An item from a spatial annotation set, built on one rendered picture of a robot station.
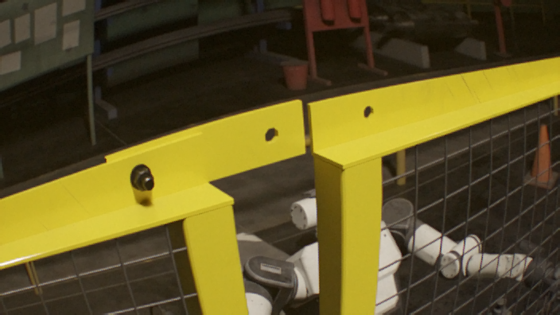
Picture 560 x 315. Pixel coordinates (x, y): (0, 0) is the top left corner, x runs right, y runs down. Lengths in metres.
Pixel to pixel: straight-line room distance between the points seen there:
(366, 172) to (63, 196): 0.31
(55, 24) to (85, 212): 6.03
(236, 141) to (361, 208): 0.13
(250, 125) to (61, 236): 0.24
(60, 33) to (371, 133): 6.00
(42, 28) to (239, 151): 5.97
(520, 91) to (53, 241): 0.72
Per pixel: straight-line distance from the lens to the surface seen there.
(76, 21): 6.70
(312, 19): 8.02
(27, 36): 6.57
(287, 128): 0.72
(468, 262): 1.79
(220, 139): 0.69
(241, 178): 5.67
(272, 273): 1.68
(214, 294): 0.67
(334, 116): 0.74
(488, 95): 0.93
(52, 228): 0.63
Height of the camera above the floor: 2.05
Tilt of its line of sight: 21 degrees down
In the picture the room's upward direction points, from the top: 5 degrees counter-clockwise
